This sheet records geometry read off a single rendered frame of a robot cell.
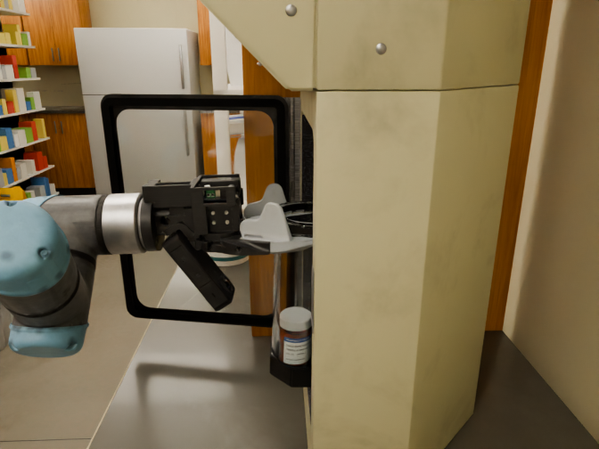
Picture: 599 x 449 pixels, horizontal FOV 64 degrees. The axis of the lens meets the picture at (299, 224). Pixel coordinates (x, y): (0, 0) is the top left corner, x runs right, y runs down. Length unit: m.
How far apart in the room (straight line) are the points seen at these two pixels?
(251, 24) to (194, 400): 0.57
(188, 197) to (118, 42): 5.01
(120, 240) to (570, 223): 0.68
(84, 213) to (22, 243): 0.17
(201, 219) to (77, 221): 0.14
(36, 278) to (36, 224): 0.05
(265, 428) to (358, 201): 0.40
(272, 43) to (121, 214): 0.28
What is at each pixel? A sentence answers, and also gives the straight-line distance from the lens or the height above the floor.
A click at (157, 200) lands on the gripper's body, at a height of 1.28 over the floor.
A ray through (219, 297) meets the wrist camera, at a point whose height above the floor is 1.16.
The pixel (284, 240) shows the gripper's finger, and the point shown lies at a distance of 0.55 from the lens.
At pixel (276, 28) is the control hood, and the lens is 0.43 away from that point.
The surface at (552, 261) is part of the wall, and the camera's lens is 0.93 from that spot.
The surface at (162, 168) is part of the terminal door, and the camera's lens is 0.82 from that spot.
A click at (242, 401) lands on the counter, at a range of 0.79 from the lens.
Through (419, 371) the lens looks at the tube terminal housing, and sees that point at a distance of 0.56.
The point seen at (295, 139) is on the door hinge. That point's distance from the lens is 0.76.
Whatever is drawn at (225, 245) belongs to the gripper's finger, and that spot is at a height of 1.23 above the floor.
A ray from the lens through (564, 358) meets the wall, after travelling 0.92.
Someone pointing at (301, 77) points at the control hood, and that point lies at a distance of 0.43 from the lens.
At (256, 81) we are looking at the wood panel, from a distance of 0.80.
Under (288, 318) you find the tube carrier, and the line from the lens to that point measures 0.61.
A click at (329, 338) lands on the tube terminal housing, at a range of 0.51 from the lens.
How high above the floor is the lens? 1.43
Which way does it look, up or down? 18 degrees down
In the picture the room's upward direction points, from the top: straight up
